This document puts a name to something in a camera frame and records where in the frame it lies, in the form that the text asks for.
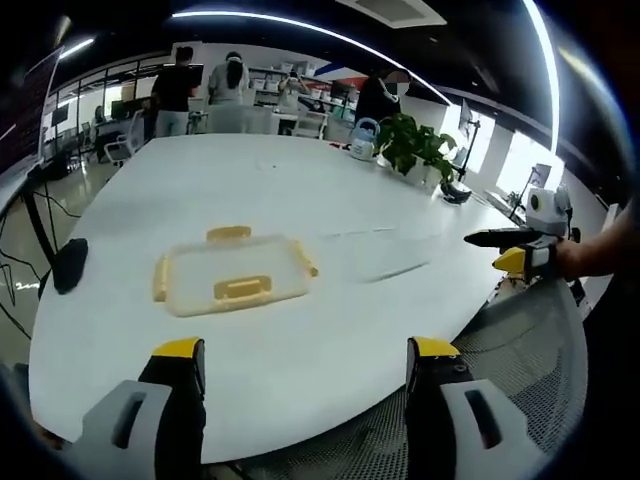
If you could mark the black table leg frame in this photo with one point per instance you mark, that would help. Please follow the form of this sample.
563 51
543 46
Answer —
39 220

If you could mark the green potted plant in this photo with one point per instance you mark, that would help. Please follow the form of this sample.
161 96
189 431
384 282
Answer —
415 142

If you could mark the black cloth bundle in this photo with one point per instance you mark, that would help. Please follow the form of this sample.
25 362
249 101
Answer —
71 265

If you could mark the black stand pole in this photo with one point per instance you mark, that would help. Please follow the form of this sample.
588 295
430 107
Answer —
472 150

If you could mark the clear container lid yellow clips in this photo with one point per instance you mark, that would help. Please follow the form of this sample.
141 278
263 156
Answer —
235 272

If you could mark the white mesh office chair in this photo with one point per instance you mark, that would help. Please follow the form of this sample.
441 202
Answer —
530 340

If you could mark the black curved gadget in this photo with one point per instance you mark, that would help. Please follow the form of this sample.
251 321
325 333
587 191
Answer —
454 195

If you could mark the small potted plant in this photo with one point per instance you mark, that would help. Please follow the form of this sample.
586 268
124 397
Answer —
513 199

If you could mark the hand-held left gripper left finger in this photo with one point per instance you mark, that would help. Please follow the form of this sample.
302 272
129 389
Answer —
150 400

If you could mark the white slatted chair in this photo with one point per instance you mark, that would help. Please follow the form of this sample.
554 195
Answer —
311 125

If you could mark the clear plastic storage box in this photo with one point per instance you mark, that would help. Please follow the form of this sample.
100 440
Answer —
241 120

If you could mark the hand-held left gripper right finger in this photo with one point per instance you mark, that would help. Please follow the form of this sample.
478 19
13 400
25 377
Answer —
440 405

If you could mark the white swivel office chair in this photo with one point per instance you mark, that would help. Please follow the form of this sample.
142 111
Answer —
125 140

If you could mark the ceiling light strip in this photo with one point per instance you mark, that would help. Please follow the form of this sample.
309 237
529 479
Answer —
300 25

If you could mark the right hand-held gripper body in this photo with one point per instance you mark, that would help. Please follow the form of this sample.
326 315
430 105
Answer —
547 215

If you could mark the blue and white kettle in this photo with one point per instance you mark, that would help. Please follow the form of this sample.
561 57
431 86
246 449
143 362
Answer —
364 142

